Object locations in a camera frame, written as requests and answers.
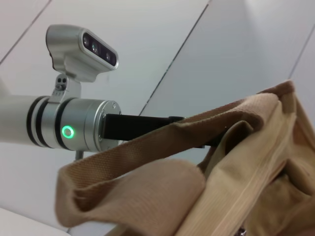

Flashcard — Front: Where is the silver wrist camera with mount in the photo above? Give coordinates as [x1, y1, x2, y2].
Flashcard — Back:
[46, 24, 119, 105]

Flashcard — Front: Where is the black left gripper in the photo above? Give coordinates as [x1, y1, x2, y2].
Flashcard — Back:
[103, 113, 223, 149]

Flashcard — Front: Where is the khaki canvas food bag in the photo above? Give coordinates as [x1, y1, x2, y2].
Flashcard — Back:
[56, 80, 315, 236]

